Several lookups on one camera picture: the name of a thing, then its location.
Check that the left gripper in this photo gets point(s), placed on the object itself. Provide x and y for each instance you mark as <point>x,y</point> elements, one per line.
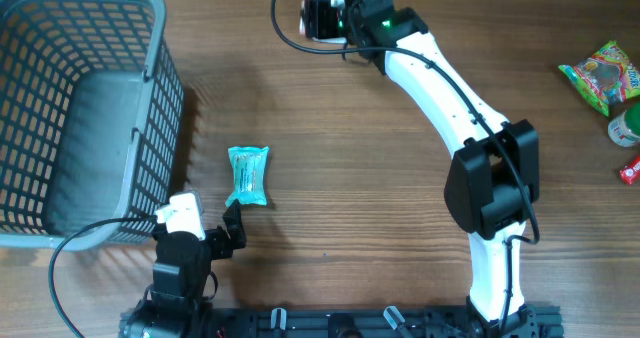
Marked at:
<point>224,246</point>

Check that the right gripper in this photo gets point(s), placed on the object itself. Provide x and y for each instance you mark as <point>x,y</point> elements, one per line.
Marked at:
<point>315,14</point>

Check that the teal tissue packet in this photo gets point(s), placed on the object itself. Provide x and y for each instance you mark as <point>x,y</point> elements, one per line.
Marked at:
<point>249,168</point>

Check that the Haribo gummy bag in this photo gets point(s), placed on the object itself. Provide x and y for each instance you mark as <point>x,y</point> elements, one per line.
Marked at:
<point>606,78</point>

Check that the green lid jar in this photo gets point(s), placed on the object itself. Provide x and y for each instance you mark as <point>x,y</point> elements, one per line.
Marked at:
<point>624,129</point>

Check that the red snack stick packet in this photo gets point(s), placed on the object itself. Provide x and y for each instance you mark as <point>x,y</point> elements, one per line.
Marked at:
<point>630,173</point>

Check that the small red white candy pack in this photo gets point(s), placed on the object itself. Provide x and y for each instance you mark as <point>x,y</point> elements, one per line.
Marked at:
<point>304,18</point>

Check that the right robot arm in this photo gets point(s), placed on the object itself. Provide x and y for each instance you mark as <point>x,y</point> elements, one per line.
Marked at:
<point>493,179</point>

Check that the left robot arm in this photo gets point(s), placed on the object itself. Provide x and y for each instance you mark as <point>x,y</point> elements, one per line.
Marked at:
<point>175,303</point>

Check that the grey plastic shopping basket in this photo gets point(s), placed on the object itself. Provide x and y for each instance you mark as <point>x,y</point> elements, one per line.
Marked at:
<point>91,105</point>

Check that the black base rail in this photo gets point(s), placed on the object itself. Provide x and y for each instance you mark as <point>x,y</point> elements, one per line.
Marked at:
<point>429,322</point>

